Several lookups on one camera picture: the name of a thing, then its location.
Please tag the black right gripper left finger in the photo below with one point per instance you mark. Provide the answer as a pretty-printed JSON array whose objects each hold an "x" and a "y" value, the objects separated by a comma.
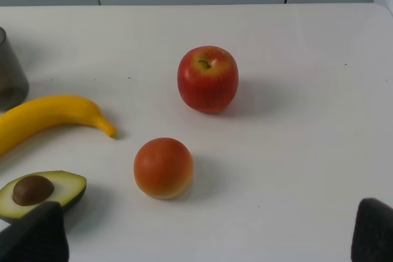
[{"x": 38, "y": 236}]

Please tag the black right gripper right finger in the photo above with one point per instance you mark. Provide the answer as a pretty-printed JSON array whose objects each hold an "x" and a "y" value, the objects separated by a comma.
[{"x": 372, "y": 237}]

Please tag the yellow banana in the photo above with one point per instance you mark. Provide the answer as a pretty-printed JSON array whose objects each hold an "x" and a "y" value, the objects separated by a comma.
[{"x": 27, "y": 119}]

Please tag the halved avocado with pit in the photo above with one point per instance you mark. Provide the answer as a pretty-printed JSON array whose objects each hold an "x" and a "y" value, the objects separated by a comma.
[{"x": 25, "y": 193}]

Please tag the orange round fruit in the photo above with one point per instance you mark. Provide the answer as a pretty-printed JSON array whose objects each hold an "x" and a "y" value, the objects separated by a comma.
[{"x": 163, "y": 168}]

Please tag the grey translucent cup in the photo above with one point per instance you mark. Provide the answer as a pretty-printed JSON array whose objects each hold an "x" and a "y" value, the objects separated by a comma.
[{"x": 14, "y": 84}]

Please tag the red apple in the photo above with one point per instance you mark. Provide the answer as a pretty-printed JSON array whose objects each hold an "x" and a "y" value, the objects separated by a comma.
[{"x": 207, "y": 79}]

